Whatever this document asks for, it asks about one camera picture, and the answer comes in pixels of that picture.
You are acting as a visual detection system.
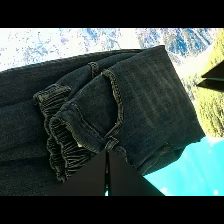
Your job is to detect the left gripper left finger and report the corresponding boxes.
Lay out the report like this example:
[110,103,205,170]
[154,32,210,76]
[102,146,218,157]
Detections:
[54,149,108,197]

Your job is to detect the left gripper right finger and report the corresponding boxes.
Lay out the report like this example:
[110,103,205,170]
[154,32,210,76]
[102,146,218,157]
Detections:
[107,148,165,197]

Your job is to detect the dark blue jeans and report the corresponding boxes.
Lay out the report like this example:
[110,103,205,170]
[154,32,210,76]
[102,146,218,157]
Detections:
[0,45,206,197]

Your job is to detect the black garment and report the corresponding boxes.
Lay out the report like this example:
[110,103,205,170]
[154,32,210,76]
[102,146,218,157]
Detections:
[196,59,224,92]

